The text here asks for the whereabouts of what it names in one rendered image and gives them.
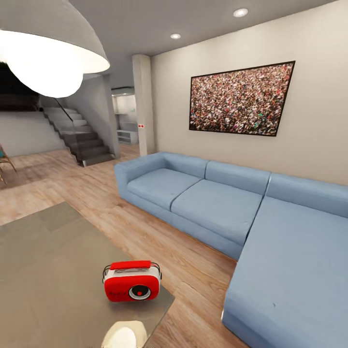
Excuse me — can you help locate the radio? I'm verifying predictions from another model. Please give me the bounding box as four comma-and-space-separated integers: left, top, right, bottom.
102, 261, 162, 302

